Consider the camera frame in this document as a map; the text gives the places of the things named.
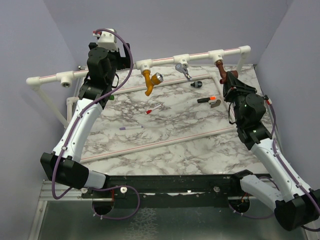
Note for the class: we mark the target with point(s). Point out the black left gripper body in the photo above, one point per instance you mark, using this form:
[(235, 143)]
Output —
[(121, 62)]

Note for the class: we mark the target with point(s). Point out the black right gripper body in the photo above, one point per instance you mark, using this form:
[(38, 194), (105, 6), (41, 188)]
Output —
[(236, 96)]

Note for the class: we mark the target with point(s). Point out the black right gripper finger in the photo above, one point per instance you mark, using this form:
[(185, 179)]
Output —
[(227, 87), (240, 86)]

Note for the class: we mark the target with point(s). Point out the brown water faucet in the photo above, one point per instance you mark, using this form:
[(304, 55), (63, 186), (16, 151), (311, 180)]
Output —
[(223, 74)]

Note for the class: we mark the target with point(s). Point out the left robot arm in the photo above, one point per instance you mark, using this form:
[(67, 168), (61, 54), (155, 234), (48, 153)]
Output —
[(63, 165)]

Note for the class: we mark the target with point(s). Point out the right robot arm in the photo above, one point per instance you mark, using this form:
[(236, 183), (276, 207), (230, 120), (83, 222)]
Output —
[(293, 202)]

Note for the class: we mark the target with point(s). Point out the green water faucet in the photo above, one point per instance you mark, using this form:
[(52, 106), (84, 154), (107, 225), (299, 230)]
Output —
[(112, 97)]

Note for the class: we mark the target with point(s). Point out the orange water faucet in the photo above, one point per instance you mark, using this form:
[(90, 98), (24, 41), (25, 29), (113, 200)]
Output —
[(151, 81)]

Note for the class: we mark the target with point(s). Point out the grey silver water faucet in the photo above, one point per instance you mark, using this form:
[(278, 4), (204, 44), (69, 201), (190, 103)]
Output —
[(183, 68)]

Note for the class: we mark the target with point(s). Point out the black orange highlighter marker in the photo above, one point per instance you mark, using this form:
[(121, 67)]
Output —
[(206, 99)]

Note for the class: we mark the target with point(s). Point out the beige mini stapler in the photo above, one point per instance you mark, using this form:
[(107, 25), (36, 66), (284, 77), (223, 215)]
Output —
[(214, 103)]

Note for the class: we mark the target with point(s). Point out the red white marker pen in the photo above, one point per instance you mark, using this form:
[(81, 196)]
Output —
[(152, 109)]

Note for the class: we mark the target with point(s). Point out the purple white marker pen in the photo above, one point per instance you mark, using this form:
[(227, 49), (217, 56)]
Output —
[(131, 127)]

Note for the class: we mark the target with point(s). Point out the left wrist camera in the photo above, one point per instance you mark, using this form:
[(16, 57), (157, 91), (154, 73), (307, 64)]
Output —
[(106, 40)]

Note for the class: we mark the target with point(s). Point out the dark grey hose nozzle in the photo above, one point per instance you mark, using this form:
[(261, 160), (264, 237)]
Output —
[(196, 84)]

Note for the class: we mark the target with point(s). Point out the white pvc pipe frame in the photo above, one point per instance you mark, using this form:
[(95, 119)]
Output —
[(66, 78)]

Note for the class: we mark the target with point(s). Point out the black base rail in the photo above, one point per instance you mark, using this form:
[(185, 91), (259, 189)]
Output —
[(169, 191)]

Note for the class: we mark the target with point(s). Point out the aluminium table frame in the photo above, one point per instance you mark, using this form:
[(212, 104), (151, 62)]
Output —
[(154, 149)]

